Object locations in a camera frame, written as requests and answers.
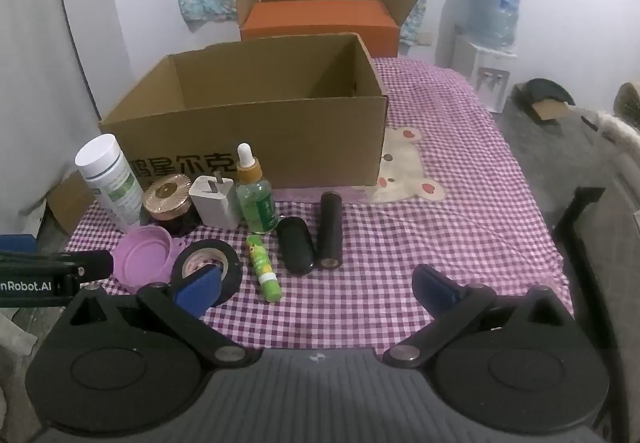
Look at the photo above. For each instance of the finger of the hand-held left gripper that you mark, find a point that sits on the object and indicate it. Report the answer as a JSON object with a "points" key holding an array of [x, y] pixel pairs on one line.
{"points": [[92, 264]]}

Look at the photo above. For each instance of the small cardboard box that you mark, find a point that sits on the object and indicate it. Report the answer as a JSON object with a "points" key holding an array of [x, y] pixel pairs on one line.
{"points": [[70, 208]]}

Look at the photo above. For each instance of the black metal frame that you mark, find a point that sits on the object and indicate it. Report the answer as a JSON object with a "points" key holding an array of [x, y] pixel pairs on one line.
{"points": [[587, 193]]}

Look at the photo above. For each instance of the brown cardboard box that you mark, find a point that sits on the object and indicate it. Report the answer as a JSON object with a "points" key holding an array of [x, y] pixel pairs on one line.
{"points": [[310, 143]]}

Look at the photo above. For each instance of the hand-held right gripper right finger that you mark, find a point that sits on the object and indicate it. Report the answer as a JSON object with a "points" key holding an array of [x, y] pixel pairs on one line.
{"points": [[435, 290]]}

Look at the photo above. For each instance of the small cardboard piece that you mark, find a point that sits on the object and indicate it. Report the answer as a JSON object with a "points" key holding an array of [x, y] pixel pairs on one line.
{"points": [[547, 110]]}

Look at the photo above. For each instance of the gold round compact case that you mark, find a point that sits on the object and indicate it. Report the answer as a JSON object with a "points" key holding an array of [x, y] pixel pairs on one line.
{"points": [[167, 198]]}

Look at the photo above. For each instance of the white charger plug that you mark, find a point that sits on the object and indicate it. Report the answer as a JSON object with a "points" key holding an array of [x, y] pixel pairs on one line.
{"points": [[215, 208]]}

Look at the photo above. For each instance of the grey fabric cover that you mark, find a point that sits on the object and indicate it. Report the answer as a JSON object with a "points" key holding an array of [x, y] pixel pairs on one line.
{"points": [[540, 158]]}

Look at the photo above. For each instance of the white bottle with green label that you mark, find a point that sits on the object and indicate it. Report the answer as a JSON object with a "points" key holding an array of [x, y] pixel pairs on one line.
{"points": [[107, 173]]}

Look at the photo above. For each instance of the black cylinder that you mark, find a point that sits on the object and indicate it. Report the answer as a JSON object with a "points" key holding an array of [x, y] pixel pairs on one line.
{"points": [[331, 233]]}

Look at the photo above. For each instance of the green glue stick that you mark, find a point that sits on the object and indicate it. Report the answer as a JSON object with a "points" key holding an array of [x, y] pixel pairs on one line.
{"points": [[262, 268]]}

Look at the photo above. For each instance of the dark curved object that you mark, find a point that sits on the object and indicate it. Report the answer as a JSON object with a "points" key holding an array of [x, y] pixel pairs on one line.
{"points": [[542, 90]]}

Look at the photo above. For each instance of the black oval case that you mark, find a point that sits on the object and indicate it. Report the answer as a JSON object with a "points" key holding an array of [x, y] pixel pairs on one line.
{"points": [[295, 245]]}

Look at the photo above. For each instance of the green dropper bottle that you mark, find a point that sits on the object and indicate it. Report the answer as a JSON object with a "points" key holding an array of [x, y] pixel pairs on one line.
{"points": [[255, 203]]}

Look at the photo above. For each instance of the orange box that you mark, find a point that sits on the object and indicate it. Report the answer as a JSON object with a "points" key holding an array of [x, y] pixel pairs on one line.
{"points": [[320, 20]]}

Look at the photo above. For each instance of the white water dispenser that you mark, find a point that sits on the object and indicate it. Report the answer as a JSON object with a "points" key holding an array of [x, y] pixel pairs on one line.
{"points": [[480, 73]]}

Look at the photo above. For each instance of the white fluffy cloth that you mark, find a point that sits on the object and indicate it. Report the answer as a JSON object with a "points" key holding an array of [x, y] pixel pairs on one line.
{"points": [[617, 128]]}

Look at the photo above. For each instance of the purple plastic lid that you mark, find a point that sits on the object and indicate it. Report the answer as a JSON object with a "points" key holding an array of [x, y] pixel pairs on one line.
{"points": [[142, 258]]}

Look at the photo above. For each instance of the purple checkered tablecloth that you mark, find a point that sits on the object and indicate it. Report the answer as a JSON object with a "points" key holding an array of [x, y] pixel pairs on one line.
{"points": [[400, 233]]}

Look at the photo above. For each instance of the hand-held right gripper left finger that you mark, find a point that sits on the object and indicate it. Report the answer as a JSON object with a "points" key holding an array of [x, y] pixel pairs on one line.
{"points": [[200, 290]]}

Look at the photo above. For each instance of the black tape roll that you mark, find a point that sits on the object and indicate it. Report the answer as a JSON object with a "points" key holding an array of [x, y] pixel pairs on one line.
{"points": [[232, 268]]}

